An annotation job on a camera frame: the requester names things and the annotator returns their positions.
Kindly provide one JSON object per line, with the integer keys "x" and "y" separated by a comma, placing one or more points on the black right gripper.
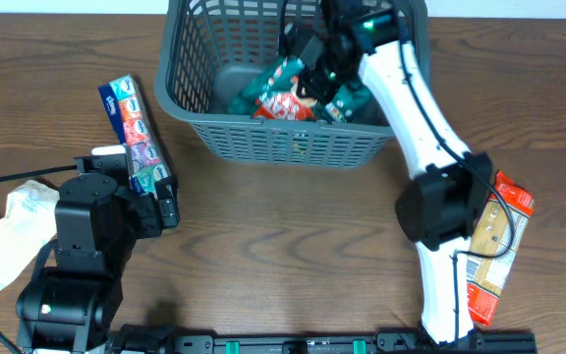
{"x": 312, "y": 79}

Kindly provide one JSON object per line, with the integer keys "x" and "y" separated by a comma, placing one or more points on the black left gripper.
{"x": 149, "y": 220}

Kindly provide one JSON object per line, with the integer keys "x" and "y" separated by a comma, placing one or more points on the colourful tissue pack strip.
{"x": 124, "y": 106}

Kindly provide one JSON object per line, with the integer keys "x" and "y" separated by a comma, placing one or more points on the green Nescafe coffee bag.
{"x": 273, "y": 95}

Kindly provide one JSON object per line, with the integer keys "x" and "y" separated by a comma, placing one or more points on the white paper pouch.
{"x": 27, "y": 225}

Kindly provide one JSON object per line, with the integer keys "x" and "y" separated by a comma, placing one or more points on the orange pasta packet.
{"x": 486, "y": 277}

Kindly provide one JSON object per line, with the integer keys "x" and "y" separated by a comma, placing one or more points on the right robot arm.
{"x": 449, "y": 185}

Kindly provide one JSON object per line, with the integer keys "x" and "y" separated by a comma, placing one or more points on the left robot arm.
{"x": 69, "y": 307}

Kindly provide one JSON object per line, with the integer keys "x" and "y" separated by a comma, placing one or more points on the grey plastic basket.
{"x": 221, "y": 70}

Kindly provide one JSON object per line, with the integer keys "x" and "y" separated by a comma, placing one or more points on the black mounting rail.
{"x": 164, "y": 340}

